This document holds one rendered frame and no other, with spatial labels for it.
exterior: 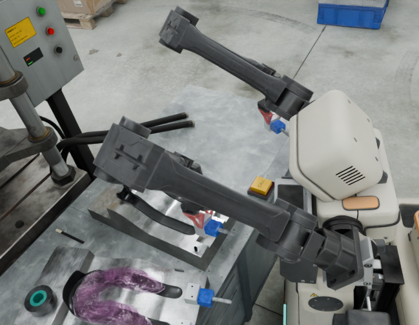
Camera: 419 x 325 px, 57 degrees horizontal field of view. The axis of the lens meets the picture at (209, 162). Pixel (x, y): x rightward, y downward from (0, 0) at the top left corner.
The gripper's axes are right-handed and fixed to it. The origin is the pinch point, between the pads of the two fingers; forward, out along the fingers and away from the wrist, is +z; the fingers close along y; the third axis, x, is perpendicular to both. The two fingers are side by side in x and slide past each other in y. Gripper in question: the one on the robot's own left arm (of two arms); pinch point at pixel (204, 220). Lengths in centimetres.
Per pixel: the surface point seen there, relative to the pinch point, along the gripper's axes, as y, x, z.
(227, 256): -2.9, 2.9, 17.7
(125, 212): 6.2, -28.6, 0.6
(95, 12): -245, -321, -4
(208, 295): 14.4, 7.5, 13.9
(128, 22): -262, -290, 14
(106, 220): 6.9, -40.6, 7.6
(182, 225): -1.2, -11.7, 7.1
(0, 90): 8, -67, -42
